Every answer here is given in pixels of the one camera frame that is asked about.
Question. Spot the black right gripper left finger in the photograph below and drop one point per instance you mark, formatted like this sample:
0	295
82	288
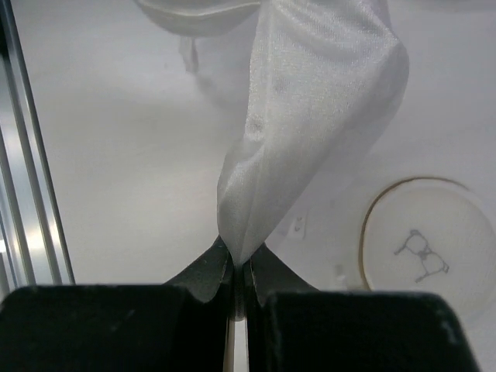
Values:
183	324

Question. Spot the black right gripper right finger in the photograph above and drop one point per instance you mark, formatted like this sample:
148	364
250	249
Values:
292	326

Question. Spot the white mesh laundry bag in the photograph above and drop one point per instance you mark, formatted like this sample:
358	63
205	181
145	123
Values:
424	234

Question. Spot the aluminium front rail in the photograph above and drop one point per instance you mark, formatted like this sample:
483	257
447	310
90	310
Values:
33	246

